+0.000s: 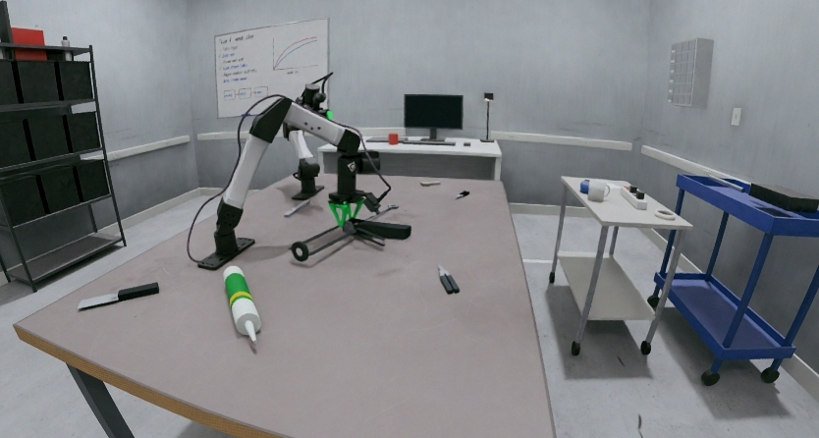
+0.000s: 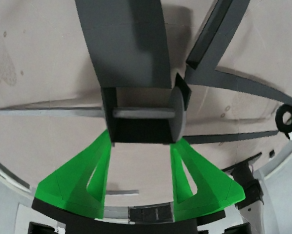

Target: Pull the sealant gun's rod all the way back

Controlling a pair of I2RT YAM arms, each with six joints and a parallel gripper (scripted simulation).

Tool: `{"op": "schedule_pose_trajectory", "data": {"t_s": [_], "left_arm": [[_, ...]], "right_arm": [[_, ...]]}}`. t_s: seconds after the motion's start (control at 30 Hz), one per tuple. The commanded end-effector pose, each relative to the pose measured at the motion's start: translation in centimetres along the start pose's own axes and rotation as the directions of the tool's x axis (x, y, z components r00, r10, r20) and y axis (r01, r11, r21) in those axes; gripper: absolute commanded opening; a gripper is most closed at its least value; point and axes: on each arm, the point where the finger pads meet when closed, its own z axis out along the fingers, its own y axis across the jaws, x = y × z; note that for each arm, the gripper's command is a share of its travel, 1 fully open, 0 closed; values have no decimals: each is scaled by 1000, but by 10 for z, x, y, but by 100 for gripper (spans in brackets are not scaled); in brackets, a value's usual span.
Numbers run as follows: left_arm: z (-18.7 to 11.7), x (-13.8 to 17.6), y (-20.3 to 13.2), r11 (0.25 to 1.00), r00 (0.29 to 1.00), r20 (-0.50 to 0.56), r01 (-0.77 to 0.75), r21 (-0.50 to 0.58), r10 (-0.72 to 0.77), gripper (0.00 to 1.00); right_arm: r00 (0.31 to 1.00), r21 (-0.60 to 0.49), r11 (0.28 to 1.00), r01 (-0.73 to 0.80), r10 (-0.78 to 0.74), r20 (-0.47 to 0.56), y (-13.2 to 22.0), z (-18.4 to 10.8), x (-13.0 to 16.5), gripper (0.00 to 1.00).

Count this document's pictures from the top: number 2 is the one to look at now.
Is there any grey flat bar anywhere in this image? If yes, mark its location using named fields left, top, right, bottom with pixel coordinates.
left=105, top=190, right=139, bottom=196

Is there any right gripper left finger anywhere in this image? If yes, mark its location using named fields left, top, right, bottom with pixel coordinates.
left=34, top=129, right=112, bottom=220

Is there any black-handled putty knife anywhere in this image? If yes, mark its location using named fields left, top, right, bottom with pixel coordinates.
left=269, top=150, right=275, bottom=161

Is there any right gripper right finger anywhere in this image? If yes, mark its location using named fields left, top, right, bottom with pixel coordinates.
left=170, top=137, right=246, bottom=222

